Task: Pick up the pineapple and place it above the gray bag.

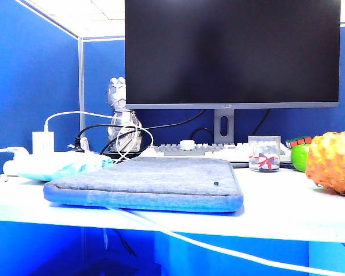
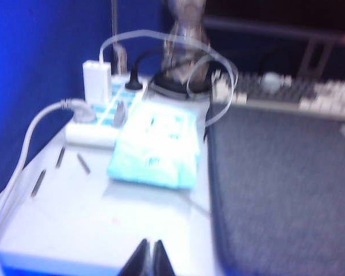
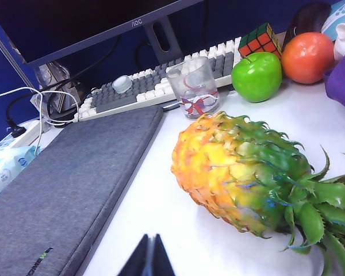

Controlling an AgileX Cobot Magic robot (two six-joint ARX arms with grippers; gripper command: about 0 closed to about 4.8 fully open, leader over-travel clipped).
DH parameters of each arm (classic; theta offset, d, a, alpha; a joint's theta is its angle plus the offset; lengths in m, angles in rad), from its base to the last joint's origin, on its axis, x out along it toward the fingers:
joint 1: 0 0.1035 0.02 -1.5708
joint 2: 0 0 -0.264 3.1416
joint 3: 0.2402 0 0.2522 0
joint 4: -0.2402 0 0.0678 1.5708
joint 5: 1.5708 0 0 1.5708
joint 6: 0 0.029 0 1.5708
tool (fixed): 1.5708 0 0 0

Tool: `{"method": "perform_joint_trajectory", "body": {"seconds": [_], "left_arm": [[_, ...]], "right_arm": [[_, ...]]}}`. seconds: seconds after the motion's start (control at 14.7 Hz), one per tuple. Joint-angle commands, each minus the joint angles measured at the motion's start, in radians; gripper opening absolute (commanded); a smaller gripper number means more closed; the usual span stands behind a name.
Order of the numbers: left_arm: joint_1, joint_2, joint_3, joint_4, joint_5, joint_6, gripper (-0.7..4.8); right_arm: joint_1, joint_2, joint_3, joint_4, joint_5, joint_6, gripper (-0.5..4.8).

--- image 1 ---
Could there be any black monitor cable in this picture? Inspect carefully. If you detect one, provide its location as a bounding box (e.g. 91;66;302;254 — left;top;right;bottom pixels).
252;109;271;136
143;109;207;131

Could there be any light blue wipes pack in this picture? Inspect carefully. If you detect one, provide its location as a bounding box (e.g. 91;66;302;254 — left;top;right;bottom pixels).
17;156;114;182

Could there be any white power adapter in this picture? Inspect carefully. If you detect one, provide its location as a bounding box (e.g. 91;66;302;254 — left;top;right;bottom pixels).
32;131;55;155

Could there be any thin white looped cable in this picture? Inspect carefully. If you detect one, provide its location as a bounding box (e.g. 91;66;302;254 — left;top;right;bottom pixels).
44;110;155;162

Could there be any clear cup with red ribbon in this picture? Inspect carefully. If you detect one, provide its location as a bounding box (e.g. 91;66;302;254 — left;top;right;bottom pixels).
247;135;282;173

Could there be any black plug with cable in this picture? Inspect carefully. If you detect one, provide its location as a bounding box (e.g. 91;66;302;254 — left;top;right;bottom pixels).
67;124;146;156

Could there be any silver robot figurine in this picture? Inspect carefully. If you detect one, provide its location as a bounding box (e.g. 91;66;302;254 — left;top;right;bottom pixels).
106;76;143;153

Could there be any thick white cable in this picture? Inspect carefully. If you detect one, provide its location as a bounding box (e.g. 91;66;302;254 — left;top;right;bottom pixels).
105;205;345;276

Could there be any white plug with cable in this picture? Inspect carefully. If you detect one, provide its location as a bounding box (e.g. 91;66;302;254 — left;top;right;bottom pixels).
0;146;30;160

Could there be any white power strip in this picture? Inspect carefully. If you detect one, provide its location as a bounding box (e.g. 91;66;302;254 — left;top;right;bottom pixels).
2;151;104;177

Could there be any white gray mechanical keyboard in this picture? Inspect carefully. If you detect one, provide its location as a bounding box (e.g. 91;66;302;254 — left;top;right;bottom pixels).
143;141;294;163

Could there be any gray monitor stand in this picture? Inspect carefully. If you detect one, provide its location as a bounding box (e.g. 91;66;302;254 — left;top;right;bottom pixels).
213;108;236;144

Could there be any gray felt laptop bag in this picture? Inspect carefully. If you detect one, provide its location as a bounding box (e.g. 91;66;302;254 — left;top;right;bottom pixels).
43;156;244;213

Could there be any rubik's cube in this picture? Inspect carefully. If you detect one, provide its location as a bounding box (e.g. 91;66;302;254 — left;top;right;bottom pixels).
285;135;313;150

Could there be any orange artificial pineapple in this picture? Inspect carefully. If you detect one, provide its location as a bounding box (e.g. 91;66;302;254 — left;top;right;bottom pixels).
305;131;345;197

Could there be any green apple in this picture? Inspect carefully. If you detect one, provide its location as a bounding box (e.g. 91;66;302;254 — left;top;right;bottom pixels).
290;143;312;173

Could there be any gray partition post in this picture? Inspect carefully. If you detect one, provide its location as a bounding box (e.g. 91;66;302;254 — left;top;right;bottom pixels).
78;36;85;139

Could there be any white round knob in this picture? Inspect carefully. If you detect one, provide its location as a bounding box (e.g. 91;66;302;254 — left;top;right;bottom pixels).
179;139;196;151

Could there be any black computer monitor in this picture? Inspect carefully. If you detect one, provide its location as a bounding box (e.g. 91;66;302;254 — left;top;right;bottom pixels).
124;0;342;110

